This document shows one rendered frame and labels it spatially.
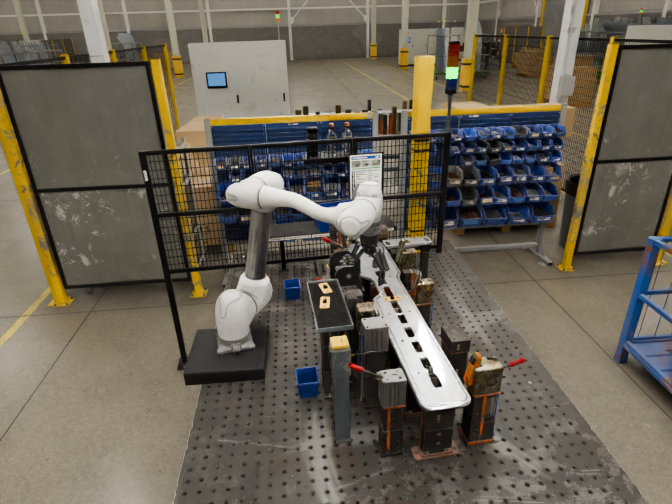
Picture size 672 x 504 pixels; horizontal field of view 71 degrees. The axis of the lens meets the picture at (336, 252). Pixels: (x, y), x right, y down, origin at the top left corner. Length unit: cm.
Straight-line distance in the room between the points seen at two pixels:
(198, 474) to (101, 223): 284
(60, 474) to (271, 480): 160
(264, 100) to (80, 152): 496
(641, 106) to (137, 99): 406
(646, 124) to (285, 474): 409
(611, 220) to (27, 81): 501
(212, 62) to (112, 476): 694
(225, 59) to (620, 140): 619
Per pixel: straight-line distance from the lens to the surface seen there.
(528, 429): 214
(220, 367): 229
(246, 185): 205
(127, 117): 404
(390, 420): 181
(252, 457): 197
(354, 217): 164
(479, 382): 181
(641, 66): 473
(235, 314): 228
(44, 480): 323
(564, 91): 662
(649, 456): 329
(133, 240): 437
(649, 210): 526
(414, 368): 184
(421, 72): 306
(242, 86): 869
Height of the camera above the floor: 216
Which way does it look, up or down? 26 degrees down
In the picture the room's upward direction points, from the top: 2 degrees counter-clockwise
